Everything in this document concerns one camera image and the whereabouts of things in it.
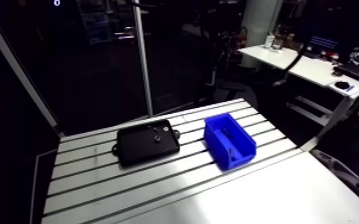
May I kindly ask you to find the black tray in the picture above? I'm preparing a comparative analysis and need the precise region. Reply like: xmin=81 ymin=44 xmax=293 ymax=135
xmin=112 ymin=119 xmax=181 ymax=167

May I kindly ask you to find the blue bin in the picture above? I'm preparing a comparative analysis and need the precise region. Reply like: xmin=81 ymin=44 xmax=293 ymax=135
xmin=203 ymin=112 xmax=257 ymax=172

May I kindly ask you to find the white round column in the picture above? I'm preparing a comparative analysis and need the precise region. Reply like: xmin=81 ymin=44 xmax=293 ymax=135
xmin=241 ymin=0 xmax=284 ymax=68

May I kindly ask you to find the white desk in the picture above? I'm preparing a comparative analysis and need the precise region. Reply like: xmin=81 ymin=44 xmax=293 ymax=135
xmin=237 ymin=44 xmax=359 ymax=151

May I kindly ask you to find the pale holed strip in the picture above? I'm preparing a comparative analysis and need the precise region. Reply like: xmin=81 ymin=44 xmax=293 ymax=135
xmin=310 ymin=148 xmax=359 ymax=214

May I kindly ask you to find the grey metal post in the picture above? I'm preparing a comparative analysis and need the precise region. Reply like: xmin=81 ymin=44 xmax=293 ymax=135
xmin=132 ymin=0 xmax=154 ymax=117

